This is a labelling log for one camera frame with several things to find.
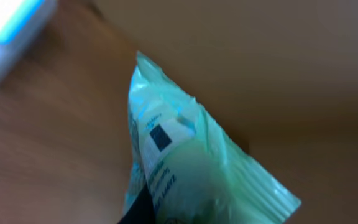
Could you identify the teal tissue packet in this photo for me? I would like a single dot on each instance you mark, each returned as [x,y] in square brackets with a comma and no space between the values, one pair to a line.
[194,171]

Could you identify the white barcode scanner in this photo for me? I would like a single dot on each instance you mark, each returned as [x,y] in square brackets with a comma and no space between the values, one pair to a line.
[20,23]

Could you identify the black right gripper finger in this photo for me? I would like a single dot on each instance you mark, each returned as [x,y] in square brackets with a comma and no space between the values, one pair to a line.
[141,211]

